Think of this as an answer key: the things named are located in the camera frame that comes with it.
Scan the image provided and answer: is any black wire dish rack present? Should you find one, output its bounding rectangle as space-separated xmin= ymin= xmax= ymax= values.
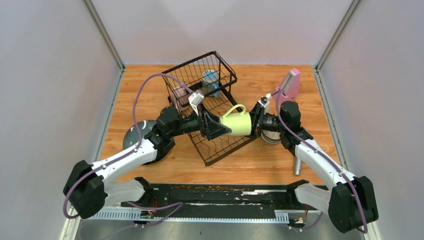
xmin=162 ymin=51 xmax=253 ymax=167

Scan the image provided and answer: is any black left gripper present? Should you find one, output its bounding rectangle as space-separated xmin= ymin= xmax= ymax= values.
xmin=169 ymin=102 xmax=231 ymax=141

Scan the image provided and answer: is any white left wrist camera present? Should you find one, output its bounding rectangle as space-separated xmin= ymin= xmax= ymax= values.
xmin=188 ymin=89 xmax=205 ymax=116

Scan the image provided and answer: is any blue butterfly mug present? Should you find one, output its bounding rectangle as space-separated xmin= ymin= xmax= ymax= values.
xmin=201 ymin=70 xmax=220 ymax=95

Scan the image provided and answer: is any patterned ceramic bowl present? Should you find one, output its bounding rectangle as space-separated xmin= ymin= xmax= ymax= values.
xmin=261 ymin=130 xmax=281 ymax=145

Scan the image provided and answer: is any pink metronome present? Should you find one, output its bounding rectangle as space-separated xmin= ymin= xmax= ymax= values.
xmin=271 ymin=68 xmax=301 ymax=105

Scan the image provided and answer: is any silver microphone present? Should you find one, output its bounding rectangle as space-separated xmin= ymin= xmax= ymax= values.
xmin=293 ymin=156 xmax=303 ymax=176

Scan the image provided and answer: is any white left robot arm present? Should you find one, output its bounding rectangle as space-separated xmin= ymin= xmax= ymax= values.
xmin=63 ymin=105 xmax=232 ymax=219

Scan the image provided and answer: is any light green mug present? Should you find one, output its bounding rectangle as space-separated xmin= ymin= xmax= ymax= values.
xmin=219 ymin=104 xmax=252 ymax=136

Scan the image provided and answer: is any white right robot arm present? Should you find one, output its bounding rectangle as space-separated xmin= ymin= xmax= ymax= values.
xmin=249 ymin=100 xmax=379 ymax=234

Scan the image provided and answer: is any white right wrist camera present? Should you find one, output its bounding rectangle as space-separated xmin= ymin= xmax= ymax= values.
xmin=257 ymin=93 xmax=272 ymax=112

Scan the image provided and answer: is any blue-grey ceramic plate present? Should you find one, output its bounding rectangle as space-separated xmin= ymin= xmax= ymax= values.
xmin=122 ymin=119 xmax=171 ymax=165

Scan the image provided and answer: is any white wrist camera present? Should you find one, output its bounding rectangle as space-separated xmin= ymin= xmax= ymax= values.
xmin=188 ymin=89 xmax=205 ymax=116
xmin=257 ymin=93 xmax=272 ymax=112

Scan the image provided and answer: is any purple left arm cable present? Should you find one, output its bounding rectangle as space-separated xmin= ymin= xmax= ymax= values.
xmin=62 ymin=73 xmax=195 ymax=220

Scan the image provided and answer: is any pink ceramic mug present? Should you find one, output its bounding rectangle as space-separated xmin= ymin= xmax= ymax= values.
xmin=170 ymin=86 xmax=190 ymax=113

